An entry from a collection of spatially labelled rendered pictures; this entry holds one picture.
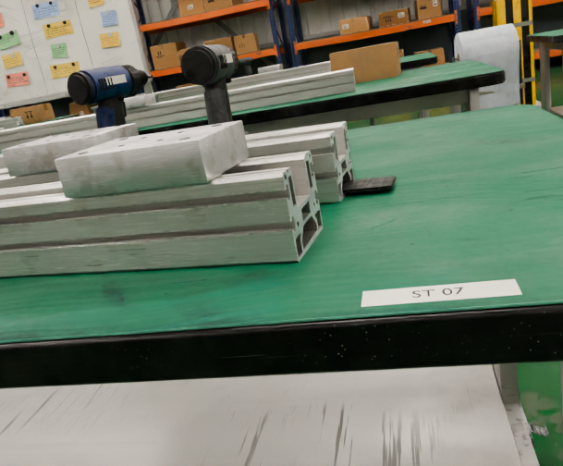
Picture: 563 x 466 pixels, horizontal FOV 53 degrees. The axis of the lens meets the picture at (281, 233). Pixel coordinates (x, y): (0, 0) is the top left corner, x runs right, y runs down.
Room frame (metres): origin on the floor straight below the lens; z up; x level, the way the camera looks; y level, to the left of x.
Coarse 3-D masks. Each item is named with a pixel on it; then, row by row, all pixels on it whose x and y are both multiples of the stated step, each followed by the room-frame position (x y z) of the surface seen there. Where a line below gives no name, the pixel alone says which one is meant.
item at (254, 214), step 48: (0, 192) 0.69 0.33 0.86; (48, 192) 0.66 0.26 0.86; (144, 192) 0.53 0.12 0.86; (192, 192) 0.51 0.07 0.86; (240, 192) 0.50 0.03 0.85; (288, 192) 0.49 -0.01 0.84; (0, 240) 0.60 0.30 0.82; (48, 240) 0.58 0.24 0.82; (96, 240) 0.57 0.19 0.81; (144, 240) 0.54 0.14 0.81; (192, 240) 0.52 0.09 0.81; (240, 240) 0.50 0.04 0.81; (288, 240) 0.48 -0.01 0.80
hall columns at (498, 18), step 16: (496, 0) 5.77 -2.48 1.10; (512, 0) 5.73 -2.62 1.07; (528, 0) 5.70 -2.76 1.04; (496, 16) 5.80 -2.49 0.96; (512, 16) 5.73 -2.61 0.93; (528, 16) 5.70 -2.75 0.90; (528, 32) 5.70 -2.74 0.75; (528, 48) 5.70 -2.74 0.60; (528, 64) 5.70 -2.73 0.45; (528, 80) 5.70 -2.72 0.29; (528, 96) 5.71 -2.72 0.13
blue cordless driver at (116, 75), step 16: (80, 80) 1.02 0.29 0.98; (96, 80) 1.04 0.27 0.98; (112, 80) 1.06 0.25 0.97; (128, 80) 1.10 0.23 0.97; (144, 80) 1.16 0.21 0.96; (80, 96) 1.03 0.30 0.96; (96, 96) 1.04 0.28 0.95; (112, 96) 1.07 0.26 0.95; (96, 112) 1.06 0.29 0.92; (112, 112) 1.07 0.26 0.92
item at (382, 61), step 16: (368, 48) 2.65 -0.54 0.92; (384, 48) 2.63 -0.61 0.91; (336, 64) 2.70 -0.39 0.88; (352, 64) 2.67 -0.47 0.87; (368, 64) 2.65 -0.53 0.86; (384, 64) 2.63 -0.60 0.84; (368, 80) 2.65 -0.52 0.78; (16, 112) 5.21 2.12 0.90; (32, 112) 5.17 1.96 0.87; (48, 112) 5.27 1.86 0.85
